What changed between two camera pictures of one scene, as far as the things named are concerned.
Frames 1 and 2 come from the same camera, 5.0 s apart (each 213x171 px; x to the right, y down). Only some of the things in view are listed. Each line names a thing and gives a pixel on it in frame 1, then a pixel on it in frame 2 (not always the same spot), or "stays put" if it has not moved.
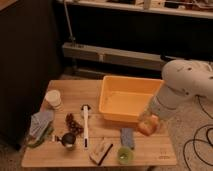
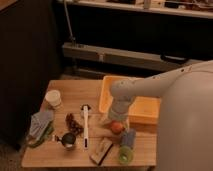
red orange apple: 148,124 → 116,127
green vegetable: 49,130 stays put
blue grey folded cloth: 39,123 stays put
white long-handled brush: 86,108 stays put
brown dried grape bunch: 72,125 stays put
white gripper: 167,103 → 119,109
